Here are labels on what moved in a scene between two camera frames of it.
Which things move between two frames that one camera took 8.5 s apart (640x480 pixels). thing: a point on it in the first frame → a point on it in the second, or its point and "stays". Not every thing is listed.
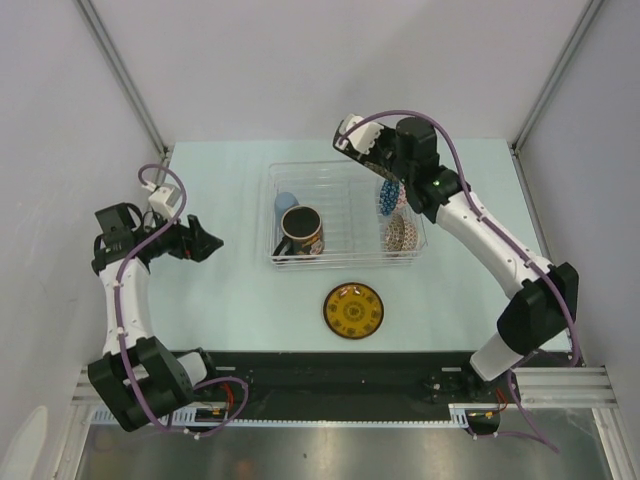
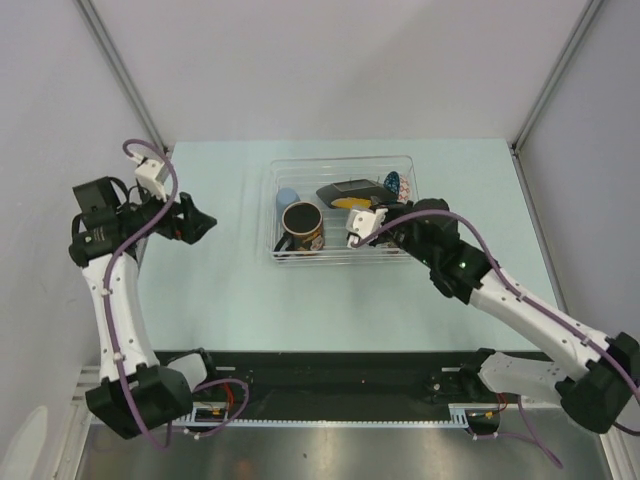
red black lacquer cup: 303,229 stays
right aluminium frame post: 529,124 stays
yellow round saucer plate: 353,311 → 352,202
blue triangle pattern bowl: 389,195 stays
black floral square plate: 369,162 → 353,188
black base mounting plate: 361,376 stays
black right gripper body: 386,150 → 402,235
